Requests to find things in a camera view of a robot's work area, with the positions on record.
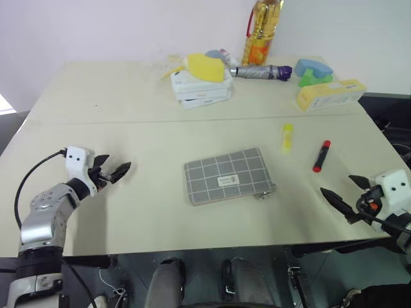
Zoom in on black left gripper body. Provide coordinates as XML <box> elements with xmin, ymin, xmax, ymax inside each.
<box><xmin>88</xmin><ymin>166</ymin><xmax>114</xmax><ymax>193</ymax></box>

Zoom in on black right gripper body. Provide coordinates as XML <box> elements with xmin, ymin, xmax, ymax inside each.
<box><xmin>345</xmin><ymin>185</ymin><xmax>386</xmax><ymax>225</ymax></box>

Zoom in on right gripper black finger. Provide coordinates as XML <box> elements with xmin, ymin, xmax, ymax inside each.
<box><xmin>320</xmin><ymin>187</ymin><xmax>358</xmax><ymax>219</ymax></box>
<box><xmin>348</xmin><ymin>175</ymin><xmax>372</xmax><ymax>191</ymax></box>

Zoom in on grey checked pouch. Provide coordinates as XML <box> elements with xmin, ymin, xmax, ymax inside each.
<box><xmin>183</xmin><ymin>147</ymin><xmax>278</xmax><ymax>207</ymax></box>

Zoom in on red and black marker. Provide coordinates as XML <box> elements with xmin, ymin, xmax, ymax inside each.
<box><xmin>312</xmin><ymin>139</ymin><xmax>332</xmax><ymax>173</ymax></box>

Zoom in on black equipment beside table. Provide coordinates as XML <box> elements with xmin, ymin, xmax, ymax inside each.
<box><xmin>357</xmin><ymin>92</ymin><xmax>411</xmax><ymax>173</ymax></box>

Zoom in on yellow highlighter pen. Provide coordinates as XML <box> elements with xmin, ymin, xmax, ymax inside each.
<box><xmin>281</xmin><ymin>123</ymin><xmax>295</xmax><ymax>155</ymax></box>

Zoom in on yellow and white carton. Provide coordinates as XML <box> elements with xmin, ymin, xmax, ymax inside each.
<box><xmin>295</xmin><ymin>78</ymin><xmax>368</xmax><ymax>113</ymax></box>

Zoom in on white flat box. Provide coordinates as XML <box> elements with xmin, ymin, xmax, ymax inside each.
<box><xmin>179</xmin><ymin>94</ymin><xmax>232</xmax><ymax>111</ymax></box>
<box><xmin>170</xmin><ymin>68</ymin><xmax>233</xmax><ymax>94</ymax></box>
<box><xmin>173</xmin><ymin>85</ymin><xmax>233</xmax><ymax>103</ymax></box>

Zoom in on green foam block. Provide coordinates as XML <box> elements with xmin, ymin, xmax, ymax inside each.
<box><xmin>297</xmin><ymin>68</ymin><xmax>335</xmax><ymax>89</ymax></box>

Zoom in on dark grey rounded shape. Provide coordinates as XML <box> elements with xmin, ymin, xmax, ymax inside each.
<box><xmin>144</xmin><ymin>256</ymin><xmax>188</xmax><ymax>308</ymax></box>
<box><xmin>221</xmin><ymin>257</ymin><xmax>281</xmax><ymax>308</ymax></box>

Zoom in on blue curved foam block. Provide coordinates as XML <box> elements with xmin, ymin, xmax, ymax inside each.
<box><xmin>294</xmin><ymin>58</ymin><xmax>335</xmax><ymax>79</ymax></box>

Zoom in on yellow sponge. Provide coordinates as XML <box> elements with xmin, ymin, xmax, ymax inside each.
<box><xmin>186</xmin><ymin>53</ymin><xmax>226</xmax><ymax>83</ymax></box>

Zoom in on grey blue rounded object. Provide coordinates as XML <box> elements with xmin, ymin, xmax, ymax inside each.
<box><xmin>204</xmin><ymin>49</ymin><xmax>226</xmax><ymax>61</ymax></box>

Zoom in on folded grey purple umbrella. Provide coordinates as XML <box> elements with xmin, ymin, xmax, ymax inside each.
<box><xmin>229</xmin><ymin>64</ymin><xmax>293</xmax><ymax>82</ymax></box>

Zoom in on yellow cooking oil bottle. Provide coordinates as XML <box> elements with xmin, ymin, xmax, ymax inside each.
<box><xmin>241</xmin><ymin>0</ymin><xmax>285</xmax><ymax>67</ymax></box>

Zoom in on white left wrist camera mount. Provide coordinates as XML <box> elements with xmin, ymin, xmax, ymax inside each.
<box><xmin>65</xmin><ymin>146</ymin><xmax>98</xmax><ymax>197</ymax></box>

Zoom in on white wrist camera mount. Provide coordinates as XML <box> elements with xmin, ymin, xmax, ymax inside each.
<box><xmin>65</xmin><ymin>146</ymin><xmax>98</xmax><ymax>197</ymax></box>
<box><xmin>368</xmin><ymin>169</ymin><xmax>411</xmax><ymax>210</ymax></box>

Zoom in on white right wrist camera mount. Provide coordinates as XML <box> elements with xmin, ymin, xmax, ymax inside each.
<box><xmin>368</xmin><ymin>169</ymin><xmax>411</xmax><ymax>210</ymax></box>

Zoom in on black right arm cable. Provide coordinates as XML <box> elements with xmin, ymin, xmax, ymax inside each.
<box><xmin>358</xmin><ymin>207</ymin><xmax>411</xmax><ymax>234</ymax></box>

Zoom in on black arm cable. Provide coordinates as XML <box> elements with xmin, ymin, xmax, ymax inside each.
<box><xmin>358</xmin><ymin>207</ymin><xmax>411</xmax><ymax>234</ymax></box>
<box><xmin>13</xmin><ymin>149</ymin><xmax>68</xmax><ymax>230</ymax></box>

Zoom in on black table frame bar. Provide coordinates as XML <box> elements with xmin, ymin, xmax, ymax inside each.
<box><xmin>290</xmin><ymin>236</ymin><xmax>401</xmax><ymax>259</ymax></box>
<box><xmin>62</xmin><ymin>254</ymin><xmax>118</xmax><ymax>270</ymax></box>

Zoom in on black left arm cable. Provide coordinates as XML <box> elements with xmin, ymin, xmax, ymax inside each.
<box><xmin>13</xmin><ymin>149</ymin><xmax>68</xmax><ymax>230</ymax></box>

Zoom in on black cable under table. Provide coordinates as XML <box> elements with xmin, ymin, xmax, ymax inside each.
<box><xmin>62</xmin><ymin>259</ymin><xmax>98</xmax><ymax>308</ymax></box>

